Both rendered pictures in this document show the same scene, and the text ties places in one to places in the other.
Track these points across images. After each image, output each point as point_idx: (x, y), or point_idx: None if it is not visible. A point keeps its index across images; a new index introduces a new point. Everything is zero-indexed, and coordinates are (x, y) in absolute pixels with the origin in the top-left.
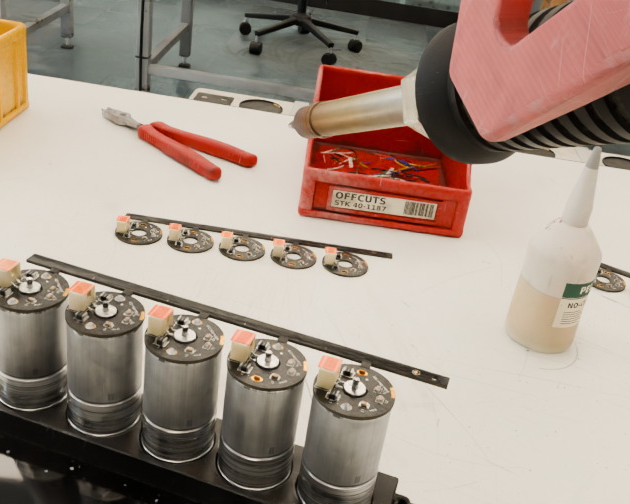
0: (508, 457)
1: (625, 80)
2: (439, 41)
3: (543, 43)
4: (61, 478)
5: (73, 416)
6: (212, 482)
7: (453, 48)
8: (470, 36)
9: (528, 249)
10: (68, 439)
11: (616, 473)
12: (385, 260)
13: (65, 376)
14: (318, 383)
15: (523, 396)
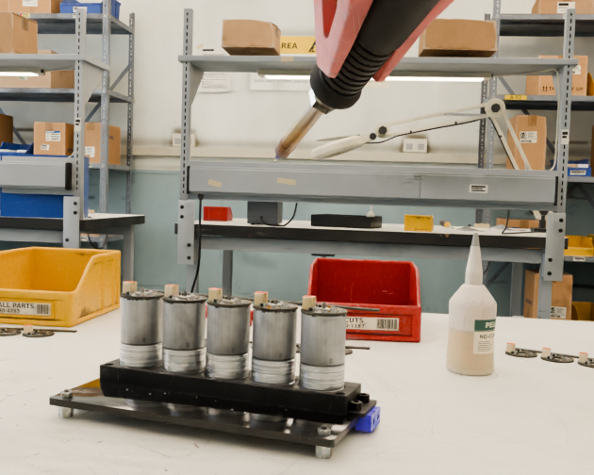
0: (441, 404)
1: (354, 27)
2: (316, 64)
3: (333, 27)
4: (158, 395)
5: (165, 364)
6: (248, 384)
7: (316, 54)
8: (319, 44)
9: (449, 306)
10: (162, 377)
11: (515, 408)
12: (365, 350)
13: (159, 350)
14: (303, 306)
15: (455, 387)
